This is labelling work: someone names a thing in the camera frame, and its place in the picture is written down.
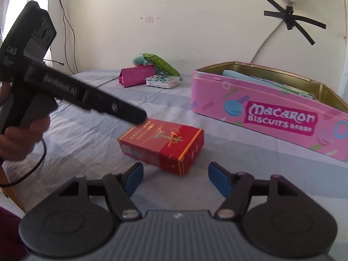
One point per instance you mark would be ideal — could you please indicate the purple clothing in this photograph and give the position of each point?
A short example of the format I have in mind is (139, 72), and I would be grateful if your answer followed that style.
(9, 233)

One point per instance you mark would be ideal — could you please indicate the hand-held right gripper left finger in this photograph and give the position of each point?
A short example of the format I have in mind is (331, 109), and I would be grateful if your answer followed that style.
(135, 178)

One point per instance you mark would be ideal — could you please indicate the black tape cross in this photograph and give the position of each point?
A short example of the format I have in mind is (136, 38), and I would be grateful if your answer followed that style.
(289, 19)

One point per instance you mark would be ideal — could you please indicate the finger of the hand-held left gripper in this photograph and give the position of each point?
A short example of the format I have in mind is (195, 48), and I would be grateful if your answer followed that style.
(122, 111)

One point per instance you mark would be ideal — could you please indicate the teal plush toy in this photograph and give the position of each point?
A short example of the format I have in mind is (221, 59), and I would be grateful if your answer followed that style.
(138, 59)

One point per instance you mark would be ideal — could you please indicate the green snack packet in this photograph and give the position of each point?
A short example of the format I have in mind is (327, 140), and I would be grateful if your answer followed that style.
(163, 65)

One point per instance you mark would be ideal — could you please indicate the red box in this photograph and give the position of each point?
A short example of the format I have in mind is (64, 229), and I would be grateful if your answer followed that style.
(163, 144)

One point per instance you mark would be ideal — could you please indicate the pink pouch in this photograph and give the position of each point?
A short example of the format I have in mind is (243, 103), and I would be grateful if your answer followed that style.
(136, 76)

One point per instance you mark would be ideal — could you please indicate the pink wall sticker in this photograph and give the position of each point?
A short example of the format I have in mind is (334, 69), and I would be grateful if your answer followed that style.
(149, 19)

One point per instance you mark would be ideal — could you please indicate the pink biscuit tin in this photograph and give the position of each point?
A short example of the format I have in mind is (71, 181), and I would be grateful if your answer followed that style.
(272, 114)

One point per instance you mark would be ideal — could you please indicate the person's left hand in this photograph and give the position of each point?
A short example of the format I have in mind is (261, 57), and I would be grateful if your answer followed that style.
(21, 141)

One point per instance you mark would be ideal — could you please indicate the teal fabric pouch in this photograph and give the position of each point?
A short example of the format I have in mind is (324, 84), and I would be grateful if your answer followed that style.
(236, 74)

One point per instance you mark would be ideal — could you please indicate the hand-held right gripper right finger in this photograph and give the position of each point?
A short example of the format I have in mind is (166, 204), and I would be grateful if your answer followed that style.
(219, 179)

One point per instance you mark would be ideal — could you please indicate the white green-print tissue pack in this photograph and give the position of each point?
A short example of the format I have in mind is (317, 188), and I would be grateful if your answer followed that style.
(163, 81)

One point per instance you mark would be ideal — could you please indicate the green box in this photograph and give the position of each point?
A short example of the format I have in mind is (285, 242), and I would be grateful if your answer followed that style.
(285, 88)

